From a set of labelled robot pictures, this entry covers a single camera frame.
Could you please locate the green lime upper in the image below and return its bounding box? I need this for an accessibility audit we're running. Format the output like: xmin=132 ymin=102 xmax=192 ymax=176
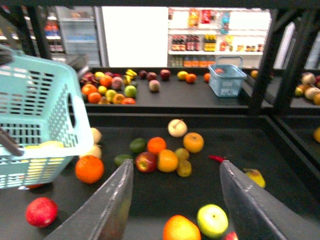
xmin=129 ymin=138 xmax=147 ymax=154

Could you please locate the red chili pepper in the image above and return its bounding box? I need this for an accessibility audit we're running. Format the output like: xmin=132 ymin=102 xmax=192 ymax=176
xmin=208 ymin=155 xmax=226 ymax=163

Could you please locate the black fruit shelf frame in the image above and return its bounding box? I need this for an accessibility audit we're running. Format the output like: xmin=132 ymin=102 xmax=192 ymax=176
xmin=0 ymin=0 xmax=320 ymax=240

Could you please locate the green lime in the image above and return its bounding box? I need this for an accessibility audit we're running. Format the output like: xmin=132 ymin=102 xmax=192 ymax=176
xmin=114 ymin=154 xmax=133 ymax=167
xmin=129 ymin=138 xmax=147 ymax=154

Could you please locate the small blue basket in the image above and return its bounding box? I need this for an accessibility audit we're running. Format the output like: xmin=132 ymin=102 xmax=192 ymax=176
xmin=208 ymin=55 xmax=247 ymax=98

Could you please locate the yellow round fruit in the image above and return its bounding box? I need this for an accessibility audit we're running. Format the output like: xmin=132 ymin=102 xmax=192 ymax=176
xmin=157 ymin=149 xmax=179 ymax=173

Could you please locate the small orange mandarin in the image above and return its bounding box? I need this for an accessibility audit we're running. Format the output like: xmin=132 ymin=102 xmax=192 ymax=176
xmin=147 ymin=137 xmax=167 ymax=156

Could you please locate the light teal shopping basket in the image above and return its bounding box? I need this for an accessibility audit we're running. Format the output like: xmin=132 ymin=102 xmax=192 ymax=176
xmin=0 ymin=45 xmax=94 ymax=189

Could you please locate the yellow orange fruit front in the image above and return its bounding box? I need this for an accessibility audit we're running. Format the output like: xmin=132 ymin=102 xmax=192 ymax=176
xmin=162 ymin=215 xmax=202 ymax=240

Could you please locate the red green apple front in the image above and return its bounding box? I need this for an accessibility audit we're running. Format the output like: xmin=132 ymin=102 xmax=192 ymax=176
xmin=223 ymin=231 xmax=239 ymax=240

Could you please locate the green lime lower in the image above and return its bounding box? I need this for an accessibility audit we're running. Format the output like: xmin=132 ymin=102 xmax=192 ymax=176
xmin=114 ymin=154 xmax=133 ymax=167

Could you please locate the orange persimmon with leaf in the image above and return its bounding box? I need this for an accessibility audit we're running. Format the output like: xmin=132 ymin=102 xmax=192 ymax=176
xmin=26 ymin=183 xmax=44 ymax=190

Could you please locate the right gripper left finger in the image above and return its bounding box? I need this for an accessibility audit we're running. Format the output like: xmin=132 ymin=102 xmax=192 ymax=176
xmin=46 ymin=159 xmax=134 ymax=240

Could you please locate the red pomegranate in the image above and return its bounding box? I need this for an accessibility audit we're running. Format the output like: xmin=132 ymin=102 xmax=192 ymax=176
xmin=25 ymin=197 xmax=59 ymax=228

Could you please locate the pale white apple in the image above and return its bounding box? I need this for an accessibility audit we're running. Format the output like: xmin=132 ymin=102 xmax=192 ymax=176
xmin=78 ymin=144 xmax=102 ymax=159

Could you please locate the pale pear with stem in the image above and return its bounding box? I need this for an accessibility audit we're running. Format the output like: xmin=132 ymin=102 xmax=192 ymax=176
xmin=167 ymin=119 xmax=188 ymax=138

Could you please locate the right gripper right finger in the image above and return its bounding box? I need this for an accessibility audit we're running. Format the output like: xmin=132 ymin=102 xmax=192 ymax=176
xmin=219 ymin=160 xmax=320 ymax=240

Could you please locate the white onion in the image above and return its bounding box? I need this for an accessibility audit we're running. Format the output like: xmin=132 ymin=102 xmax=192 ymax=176
xmin=90 ymin=127 xmax=102 ymax=145

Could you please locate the small yellow green fruit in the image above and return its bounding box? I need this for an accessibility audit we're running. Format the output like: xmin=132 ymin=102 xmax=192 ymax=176
xmin=174 ymin=148 xmax=190 ymax=161

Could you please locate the green yellow apple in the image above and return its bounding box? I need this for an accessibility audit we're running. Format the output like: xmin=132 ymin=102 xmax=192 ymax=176
xmin=196 ymin=204 xmax=229 ymax=239

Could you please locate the yellow pear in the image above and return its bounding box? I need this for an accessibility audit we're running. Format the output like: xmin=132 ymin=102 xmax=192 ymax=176
xmin=243 ymin=168 xmax=266 ymax=189

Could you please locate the yellow orange apple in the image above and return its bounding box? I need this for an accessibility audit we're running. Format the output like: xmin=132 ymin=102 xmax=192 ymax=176
xmin=183 ymin=132 xmax=205 ymax=154

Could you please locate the large orange tangerine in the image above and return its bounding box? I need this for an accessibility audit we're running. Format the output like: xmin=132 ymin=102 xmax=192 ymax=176
xmin=75 ymin=155 xmax=105 ymax=184

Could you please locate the yellow lemon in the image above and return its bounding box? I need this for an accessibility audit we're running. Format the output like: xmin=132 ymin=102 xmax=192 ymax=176
xmin=24 ymin=140 xmax=65 ymax=150

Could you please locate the olive yellow fruit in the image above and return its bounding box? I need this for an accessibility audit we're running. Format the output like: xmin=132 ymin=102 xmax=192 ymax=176
xmin=176 ymin=160 xmax=192 ymax=178

